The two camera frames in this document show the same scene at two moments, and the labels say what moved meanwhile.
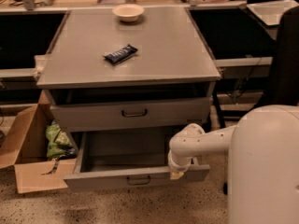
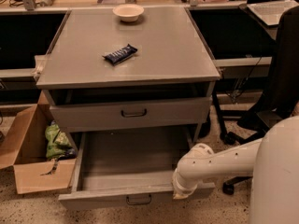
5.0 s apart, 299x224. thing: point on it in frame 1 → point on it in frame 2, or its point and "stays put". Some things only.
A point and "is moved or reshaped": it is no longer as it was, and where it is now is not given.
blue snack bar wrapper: (121, 54) stays put
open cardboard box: (23, 148) stays put
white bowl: (128, 12) stays put
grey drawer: (122, 159) is moved or reshaped
